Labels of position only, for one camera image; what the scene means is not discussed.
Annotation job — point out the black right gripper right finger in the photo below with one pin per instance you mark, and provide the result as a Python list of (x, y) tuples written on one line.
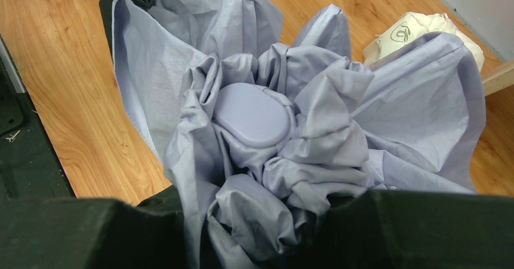
[(401, 229)]

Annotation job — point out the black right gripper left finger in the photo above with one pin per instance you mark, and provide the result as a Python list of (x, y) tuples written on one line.
[(93, 233)]

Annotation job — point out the lavender folding umbrella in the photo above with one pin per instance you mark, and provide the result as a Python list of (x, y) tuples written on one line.
[(257, 135)]

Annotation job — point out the white crumpled paper bag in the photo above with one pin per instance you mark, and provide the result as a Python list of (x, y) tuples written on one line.
[(411, 26)]

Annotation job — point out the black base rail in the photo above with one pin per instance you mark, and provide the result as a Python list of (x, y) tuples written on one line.
[(30, 167)]

